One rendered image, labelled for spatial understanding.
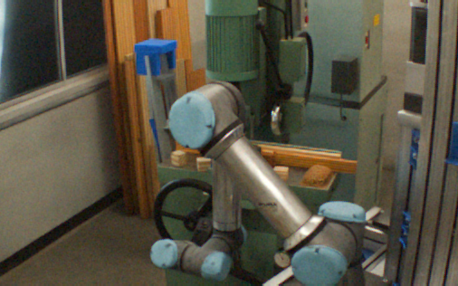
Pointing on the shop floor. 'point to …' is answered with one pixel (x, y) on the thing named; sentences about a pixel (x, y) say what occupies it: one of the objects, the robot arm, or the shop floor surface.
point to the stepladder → (161, 55)
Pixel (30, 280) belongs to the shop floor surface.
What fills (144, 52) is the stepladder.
